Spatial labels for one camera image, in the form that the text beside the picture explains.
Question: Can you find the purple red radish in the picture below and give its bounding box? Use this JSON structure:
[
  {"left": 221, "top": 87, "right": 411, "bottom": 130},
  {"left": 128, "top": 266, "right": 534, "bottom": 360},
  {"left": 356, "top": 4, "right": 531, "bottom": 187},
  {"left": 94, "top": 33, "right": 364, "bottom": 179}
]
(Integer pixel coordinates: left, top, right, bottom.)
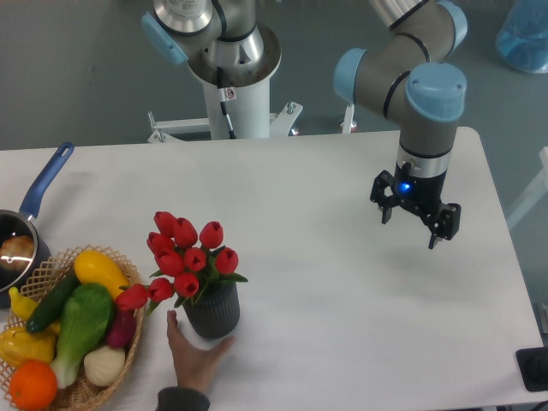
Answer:
[{"left": 104, "top": 310, "right": 136, "bottom": 348}]

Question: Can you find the black device at edge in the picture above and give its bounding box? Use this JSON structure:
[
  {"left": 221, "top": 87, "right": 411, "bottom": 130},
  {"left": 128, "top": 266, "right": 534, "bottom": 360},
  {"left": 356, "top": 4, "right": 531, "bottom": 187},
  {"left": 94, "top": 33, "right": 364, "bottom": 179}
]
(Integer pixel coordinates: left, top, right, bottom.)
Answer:
[{"left": 515, "top": 347, "right": 548, "bottom": 392}]

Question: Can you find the green bok choy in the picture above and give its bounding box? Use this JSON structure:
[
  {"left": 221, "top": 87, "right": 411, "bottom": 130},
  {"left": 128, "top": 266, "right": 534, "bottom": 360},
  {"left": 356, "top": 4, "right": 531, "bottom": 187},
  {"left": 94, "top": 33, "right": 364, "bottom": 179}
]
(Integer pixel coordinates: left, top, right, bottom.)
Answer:
[{"left": 51, "top": 283, "right": 114, "bottom": 390}]

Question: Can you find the yellow corn cob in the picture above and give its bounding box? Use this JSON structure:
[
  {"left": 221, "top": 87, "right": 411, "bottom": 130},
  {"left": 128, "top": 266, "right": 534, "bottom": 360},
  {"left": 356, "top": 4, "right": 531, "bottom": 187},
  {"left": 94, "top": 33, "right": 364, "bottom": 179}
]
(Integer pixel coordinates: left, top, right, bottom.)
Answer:
[{"left": 1, "top": 326, "right": 57, "bottom": 368}]

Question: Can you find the dark green cucumber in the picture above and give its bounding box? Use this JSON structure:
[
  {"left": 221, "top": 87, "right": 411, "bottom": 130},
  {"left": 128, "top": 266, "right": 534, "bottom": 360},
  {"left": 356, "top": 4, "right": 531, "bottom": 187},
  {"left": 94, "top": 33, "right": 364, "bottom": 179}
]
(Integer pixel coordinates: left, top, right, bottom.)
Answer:
[{"left": 26, "top": 271, "right": 80, "bottom": 333}]

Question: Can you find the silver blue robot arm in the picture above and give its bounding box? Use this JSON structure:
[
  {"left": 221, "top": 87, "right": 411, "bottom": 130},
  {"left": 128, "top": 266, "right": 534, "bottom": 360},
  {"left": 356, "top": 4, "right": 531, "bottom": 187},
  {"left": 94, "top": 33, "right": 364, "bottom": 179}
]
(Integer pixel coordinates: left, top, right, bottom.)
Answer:
[{"left": 141, "top": 1, "right": 468, "bottom": 244}]

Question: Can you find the dark grey ribbed vase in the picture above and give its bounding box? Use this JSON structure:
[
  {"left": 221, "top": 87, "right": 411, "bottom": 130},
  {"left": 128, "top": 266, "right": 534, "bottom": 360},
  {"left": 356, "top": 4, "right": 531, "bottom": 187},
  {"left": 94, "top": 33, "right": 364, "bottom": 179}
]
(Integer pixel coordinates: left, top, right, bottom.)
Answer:
[{"left": 183, "top": 283, "right": 241, "bottom": 339}]

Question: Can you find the yellow squash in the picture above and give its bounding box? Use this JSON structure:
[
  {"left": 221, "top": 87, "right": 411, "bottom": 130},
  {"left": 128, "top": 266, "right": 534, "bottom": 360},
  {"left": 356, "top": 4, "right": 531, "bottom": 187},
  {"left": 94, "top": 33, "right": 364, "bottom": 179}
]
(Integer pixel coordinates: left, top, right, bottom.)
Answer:
[{"left": 74, "top": 250, "right": 130, "bottom": 301}]

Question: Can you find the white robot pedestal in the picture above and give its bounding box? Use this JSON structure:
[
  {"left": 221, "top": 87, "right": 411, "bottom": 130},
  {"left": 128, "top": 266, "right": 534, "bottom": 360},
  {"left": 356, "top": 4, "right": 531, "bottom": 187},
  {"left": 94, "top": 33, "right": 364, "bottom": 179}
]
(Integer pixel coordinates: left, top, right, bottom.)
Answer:
[{"left": 148, "top": 22, "right": 303, "bottom": 142}]

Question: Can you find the yellow banana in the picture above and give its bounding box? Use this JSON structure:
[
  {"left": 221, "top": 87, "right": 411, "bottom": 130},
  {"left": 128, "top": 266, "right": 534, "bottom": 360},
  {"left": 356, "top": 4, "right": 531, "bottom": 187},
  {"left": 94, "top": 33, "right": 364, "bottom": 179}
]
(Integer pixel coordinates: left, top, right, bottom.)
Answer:
[{"left": 9, "top": 287, "right": 38, "bottom": 321}]

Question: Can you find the brown bread roll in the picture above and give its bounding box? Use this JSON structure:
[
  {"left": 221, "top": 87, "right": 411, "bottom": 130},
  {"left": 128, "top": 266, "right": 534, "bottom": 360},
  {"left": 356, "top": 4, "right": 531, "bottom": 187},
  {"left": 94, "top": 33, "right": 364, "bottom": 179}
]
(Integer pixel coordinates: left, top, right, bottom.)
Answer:
[{"left": 1, "top": 235, "right": 34, "bottom": 272}]

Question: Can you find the red tulip bouquet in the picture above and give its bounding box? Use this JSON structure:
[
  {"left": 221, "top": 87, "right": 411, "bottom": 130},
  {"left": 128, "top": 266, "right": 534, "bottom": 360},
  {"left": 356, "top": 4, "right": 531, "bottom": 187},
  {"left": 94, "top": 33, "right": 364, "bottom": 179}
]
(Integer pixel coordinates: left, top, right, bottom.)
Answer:
[{"left": 116, "top": 211, "right": 247, "bottom": 313}]

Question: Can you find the blue mesh bag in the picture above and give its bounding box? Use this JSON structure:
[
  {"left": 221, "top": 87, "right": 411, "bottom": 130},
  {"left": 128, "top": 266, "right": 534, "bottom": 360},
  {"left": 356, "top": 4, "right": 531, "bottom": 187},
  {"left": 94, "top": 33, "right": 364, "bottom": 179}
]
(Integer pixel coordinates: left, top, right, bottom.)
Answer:
[{"left": 496, "top": 0, "right": 547, "bottom": 74}]

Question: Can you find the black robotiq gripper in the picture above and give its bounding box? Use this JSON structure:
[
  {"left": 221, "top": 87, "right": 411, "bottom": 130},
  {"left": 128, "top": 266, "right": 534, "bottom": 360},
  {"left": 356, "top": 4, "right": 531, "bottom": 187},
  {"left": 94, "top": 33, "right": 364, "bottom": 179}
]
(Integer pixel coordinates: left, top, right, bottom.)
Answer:
[{"left": 370, "top": 162, "right": 462, "bottom": 250}]

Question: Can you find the white garlic bulb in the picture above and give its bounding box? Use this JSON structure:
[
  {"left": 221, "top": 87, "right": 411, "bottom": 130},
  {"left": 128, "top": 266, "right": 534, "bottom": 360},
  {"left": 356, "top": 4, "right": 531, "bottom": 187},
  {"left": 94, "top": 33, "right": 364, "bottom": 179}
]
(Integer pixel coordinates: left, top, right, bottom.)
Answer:
[{"left": 84, "top": 345, "right": 125, "bottom": 387}]

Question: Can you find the blue handled saucepan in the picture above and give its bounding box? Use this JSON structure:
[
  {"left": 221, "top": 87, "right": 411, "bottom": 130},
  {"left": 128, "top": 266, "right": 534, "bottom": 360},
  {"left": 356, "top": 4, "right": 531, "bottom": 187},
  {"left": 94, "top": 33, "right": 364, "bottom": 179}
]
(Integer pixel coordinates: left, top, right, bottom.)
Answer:
[{"left": 1, "top": 142, "right": 74, "bottom": 309}]

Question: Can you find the grey sleeved forearm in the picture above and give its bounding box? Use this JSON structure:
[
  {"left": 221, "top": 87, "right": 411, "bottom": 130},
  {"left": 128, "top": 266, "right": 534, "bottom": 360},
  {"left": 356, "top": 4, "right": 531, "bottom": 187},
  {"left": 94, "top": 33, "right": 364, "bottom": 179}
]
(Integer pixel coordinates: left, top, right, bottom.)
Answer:
[{"left": 156, "top": 387, "right": 211, "bottom": 411}]

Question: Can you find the orange fruit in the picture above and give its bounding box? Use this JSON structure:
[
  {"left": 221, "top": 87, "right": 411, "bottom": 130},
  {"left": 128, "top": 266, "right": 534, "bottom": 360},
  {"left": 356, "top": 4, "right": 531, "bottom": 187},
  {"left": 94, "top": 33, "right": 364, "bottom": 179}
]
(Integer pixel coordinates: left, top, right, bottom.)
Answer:
[{"left": 9, "top": 360, "right": 57, "bottom": 410}]

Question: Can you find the woven wicker basket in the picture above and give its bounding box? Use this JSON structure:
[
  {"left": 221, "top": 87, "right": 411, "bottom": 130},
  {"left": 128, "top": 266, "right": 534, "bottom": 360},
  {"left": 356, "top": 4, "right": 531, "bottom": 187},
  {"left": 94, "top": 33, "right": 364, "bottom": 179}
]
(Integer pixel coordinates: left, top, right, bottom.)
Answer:
[{"left": 20, "top": 245, "right": 145, "bottom": 410}]

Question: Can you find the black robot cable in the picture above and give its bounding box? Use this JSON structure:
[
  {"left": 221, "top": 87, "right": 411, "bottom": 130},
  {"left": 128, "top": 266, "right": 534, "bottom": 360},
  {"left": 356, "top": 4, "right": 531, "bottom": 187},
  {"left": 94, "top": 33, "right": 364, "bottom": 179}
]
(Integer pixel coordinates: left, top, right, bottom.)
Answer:
[{"left": 215, "top": 66, "right": 238, "bottom": 140}]

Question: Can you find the bare human hand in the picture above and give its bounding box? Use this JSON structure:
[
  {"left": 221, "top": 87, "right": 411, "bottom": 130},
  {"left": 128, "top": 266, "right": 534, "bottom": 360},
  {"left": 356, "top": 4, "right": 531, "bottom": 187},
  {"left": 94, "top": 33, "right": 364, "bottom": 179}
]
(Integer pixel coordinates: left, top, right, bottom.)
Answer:
[{"left": 166, "top": 310, "right": 235, "bottom": 394}]

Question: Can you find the white frame leg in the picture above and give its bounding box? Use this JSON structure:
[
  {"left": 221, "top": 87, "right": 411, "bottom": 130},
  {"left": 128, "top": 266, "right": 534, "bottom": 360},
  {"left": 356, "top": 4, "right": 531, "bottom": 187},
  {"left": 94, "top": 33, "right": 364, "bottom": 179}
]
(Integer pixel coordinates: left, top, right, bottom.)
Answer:
[{"left": 506, "top": 146, "right": 547, "bottom": 230}]

